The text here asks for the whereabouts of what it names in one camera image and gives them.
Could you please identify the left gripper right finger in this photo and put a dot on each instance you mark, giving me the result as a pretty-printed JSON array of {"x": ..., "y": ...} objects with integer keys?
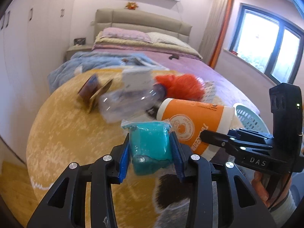
[{"x": 238, "y": 204}]

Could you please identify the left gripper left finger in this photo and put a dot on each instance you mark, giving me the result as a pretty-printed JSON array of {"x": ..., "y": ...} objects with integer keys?
[{"x": 64, "y": 204}]

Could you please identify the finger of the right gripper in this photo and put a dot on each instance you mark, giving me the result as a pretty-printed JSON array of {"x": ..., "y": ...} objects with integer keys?
[{"x": 214, "y": 138}]

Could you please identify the teal clay packet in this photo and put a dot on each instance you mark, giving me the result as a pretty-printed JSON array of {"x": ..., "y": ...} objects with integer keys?
[{"x": 150, "y": 148}]

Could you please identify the orange paper cup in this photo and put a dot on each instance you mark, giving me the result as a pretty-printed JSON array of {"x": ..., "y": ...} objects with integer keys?
[{"x": 189, "y": 118}]

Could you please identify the teal plastic laundry basket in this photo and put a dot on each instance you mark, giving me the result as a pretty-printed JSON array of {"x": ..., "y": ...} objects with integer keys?
[{"x": 249, "y": 119}]

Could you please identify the polka dot paper wrapper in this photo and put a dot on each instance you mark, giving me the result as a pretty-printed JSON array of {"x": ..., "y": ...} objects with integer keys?
[{"x": 210, "y": 92}]

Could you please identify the orange mesh ball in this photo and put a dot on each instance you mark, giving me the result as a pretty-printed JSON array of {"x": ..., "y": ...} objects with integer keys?
[{"x": 185, "y": 87}]

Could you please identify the clear plastic bottle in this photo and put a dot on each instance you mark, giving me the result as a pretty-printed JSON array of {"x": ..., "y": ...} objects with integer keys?
[{"x": 120, "y": 104}]

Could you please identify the dark brown hair clip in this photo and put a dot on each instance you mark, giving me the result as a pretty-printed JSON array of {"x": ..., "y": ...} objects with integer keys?
[{"x": 174, "y": 57}]

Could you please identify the bed with purple cover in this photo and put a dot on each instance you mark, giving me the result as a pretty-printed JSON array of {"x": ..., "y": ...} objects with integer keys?
[{"x": 190, "y": 62}]

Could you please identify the cream pillow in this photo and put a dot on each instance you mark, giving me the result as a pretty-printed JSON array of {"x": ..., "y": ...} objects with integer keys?
[{"x": 157, "y": 37}]

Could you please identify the light blue quilted jacket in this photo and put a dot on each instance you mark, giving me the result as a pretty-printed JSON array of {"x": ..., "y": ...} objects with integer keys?
[{"x": 84, "y": 61}]

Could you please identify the orange beige curtain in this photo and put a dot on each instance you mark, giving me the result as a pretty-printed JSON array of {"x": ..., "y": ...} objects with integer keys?
[{"x": 215, "y": 31}]

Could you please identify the beige nightstand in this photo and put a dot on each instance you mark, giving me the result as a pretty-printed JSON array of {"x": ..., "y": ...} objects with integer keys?
[{"x": 76, "y": 48}]

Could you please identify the purple pillow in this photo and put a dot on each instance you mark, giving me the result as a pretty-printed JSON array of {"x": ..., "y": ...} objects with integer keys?
[{"x": 113, "y": 32}]

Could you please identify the orange plush toy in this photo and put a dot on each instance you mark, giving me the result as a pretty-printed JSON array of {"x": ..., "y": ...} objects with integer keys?
[{"x": 131, "y": 6}]

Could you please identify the beige padded headboard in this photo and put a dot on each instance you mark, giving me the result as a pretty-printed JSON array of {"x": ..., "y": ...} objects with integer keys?
[{"x": 140, "y": 21}]

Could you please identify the white wardrobe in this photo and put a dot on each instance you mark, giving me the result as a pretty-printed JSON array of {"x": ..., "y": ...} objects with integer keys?
[{"x": 35, "y": 35}]

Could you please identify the window with dark frame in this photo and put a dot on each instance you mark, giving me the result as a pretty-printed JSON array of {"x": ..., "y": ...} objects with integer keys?
[{"x": 269, "y": 43}]

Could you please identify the picture frame on nightstand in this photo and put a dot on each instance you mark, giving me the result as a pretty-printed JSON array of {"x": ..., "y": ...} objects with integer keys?
[{"x": 80, "y": 41}]

